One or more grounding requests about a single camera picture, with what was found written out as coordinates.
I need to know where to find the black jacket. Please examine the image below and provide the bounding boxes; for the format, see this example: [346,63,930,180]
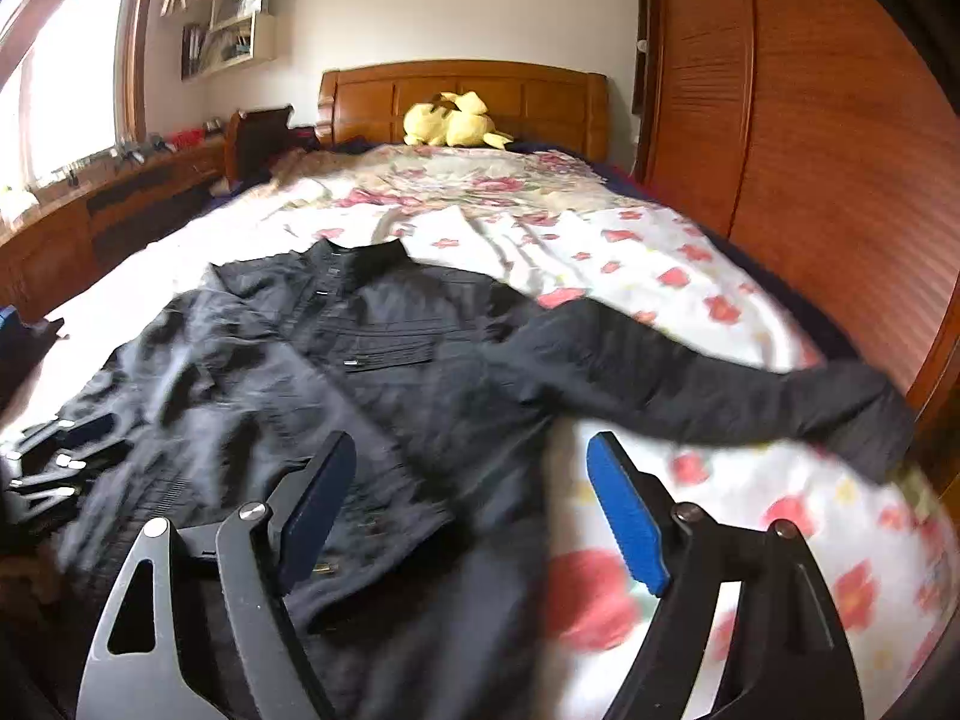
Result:
[55,241,914,718]

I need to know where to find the wooden desk cabinet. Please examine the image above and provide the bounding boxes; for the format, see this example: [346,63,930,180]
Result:
[0,138,224,322]

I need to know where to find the red bowl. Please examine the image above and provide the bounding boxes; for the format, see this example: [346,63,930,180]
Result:
[164,127,205,151]

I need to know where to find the wooden chair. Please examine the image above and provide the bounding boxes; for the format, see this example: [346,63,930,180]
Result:
[224,106,293,187]

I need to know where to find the floral bed sheet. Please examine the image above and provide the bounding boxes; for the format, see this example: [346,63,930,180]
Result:
[0,143,955,720]

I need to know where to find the wooden headboard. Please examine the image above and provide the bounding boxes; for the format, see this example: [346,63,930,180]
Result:
[316,58,610,164]

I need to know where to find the yellow plush toy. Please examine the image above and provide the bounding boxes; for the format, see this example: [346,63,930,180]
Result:
[404,91,514,149]

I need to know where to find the wooden louvered wardrobe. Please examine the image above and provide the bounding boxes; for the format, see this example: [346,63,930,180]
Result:
[632,0,960,421]

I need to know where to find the window with wooden frame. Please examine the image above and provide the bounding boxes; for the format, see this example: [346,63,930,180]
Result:
[2,0,133,199]

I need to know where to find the white wall shelf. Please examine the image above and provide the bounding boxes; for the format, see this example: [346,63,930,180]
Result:
[181,0,277,82]

